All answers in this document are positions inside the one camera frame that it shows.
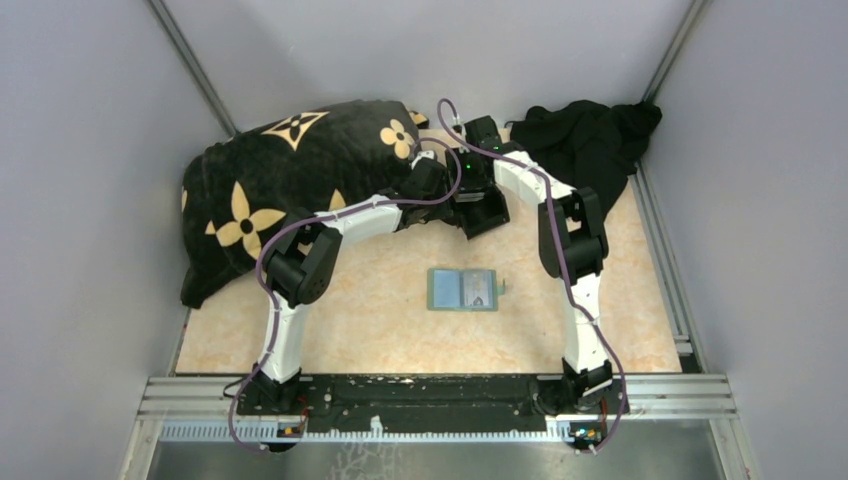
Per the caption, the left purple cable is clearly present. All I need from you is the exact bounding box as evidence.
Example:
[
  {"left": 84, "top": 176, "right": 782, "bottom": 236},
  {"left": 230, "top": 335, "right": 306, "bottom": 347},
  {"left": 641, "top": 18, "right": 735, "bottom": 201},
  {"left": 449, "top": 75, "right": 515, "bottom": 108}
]
[{"left": 227, "top": 137, "right": 464, "bottom": 455}]

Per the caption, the purple cable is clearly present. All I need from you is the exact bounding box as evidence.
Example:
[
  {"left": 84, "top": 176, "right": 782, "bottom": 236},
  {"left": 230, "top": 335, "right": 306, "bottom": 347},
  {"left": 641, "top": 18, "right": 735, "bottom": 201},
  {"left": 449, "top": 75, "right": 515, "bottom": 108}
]
[
  {"left": 227, "top": 137, "right": 464, "bottom": 455},
  {"left": 436, "top": 98, "right": 629, "bottom": 454}
]

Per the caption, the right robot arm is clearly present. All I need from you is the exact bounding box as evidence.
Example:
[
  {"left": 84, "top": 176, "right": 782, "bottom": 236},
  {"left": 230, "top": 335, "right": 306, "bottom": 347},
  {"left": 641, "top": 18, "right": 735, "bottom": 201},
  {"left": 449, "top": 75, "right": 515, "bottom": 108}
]
[{"left": 439, "top": 117, "right": 620, "bottom": 412}]

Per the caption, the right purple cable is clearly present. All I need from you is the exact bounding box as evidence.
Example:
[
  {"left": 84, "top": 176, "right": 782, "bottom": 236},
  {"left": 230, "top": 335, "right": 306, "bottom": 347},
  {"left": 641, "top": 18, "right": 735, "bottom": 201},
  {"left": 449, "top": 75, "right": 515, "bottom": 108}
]
[{"left": 436, "top": 98, "right": 629, "bottom": 454}]

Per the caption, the green leather card holder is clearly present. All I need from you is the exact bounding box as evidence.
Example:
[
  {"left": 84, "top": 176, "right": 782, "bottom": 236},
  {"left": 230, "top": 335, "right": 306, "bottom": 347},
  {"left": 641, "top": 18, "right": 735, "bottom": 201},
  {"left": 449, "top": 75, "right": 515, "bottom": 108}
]
[{"left": 427, "top": 268, "right": 506, "bottom": 312}]

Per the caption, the aluminium front frame rail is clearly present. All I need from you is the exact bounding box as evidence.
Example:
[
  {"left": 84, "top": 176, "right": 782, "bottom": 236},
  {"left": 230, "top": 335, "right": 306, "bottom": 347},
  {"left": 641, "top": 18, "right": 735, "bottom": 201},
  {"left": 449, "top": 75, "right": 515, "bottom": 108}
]
[{"left": 137, "top": 374, "right": 737, "bottom": 444}]

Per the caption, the black floral patterned blanket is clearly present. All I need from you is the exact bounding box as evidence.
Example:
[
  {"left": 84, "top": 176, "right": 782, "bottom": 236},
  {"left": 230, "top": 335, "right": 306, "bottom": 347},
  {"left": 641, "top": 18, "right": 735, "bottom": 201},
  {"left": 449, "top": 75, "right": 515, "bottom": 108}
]
[{"left": 180, "top": 100, "right": 429, "bottom": 309}]

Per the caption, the black plastic card tray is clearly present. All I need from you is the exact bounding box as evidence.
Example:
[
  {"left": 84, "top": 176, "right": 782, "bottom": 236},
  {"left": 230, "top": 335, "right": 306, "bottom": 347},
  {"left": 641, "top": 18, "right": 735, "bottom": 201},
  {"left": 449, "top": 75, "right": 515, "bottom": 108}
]
[{"left": 454, "top": 187, "right": 510, "bottom": 240}]

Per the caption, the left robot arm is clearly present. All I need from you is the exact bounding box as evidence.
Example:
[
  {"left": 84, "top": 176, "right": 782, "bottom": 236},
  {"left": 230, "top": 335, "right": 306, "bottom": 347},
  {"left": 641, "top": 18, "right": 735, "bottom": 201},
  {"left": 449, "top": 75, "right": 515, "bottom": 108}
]
[{"left": 237, "top": 150, "right": 451, "bottom": 414}]

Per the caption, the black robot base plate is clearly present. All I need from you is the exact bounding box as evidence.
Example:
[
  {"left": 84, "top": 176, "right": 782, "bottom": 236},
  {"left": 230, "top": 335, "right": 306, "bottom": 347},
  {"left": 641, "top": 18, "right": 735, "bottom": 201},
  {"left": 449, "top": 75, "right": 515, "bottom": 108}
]
[{"left": 236, "top": 374, "right": 621, "bottom": 434}]

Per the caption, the black crumpled cloth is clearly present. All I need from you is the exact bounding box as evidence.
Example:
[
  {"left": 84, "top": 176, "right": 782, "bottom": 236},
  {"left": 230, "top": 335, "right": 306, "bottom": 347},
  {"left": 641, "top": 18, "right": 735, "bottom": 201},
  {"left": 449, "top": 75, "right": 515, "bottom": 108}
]
[{"left": 510, "top": 100, "right": 663, "bottom": 215}]

